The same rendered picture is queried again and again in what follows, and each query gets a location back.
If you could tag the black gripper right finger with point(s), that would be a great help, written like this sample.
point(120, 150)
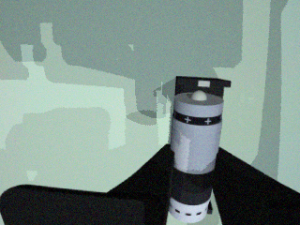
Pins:
point(246, 196)

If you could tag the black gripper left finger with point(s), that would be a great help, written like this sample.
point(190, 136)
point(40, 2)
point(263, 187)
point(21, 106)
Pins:
point(142, 199)

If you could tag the grey cylindrical battery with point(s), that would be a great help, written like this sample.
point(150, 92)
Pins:
point(195, 137)

